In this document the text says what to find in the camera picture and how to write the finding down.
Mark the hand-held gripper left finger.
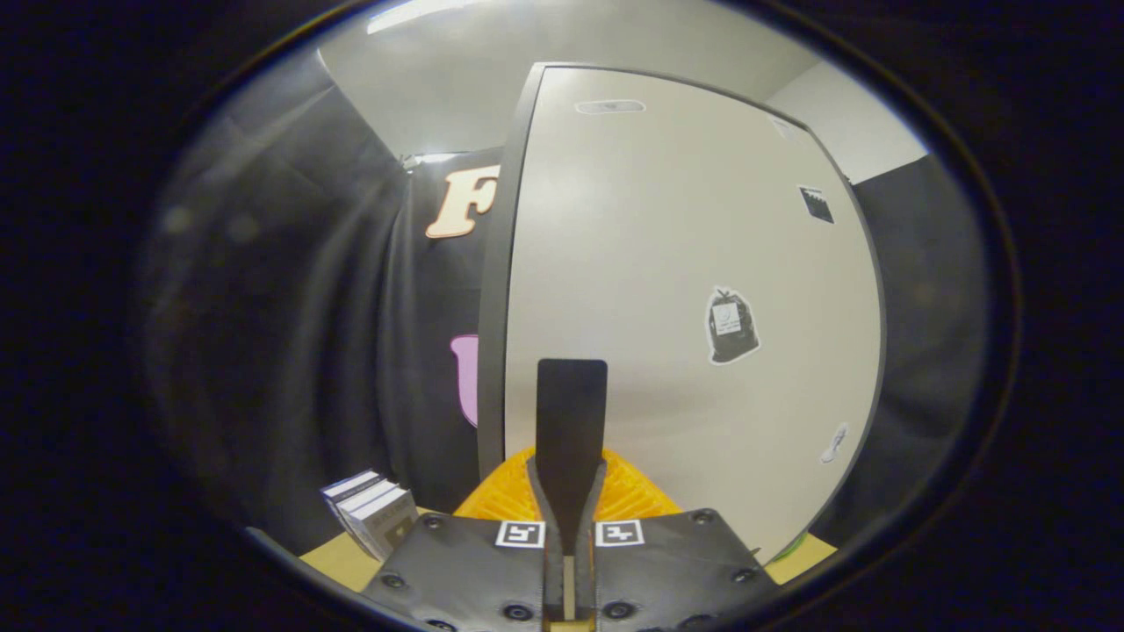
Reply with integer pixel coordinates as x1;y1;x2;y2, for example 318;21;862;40
360;447;570;632

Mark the white box with dark stripe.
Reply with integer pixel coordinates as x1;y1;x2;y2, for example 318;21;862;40
320;470;385;508
334;479;401;528
344;488;420;562

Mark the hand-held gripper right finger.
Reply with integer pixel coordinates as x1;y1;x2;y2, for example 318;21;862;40
569;449;781;632

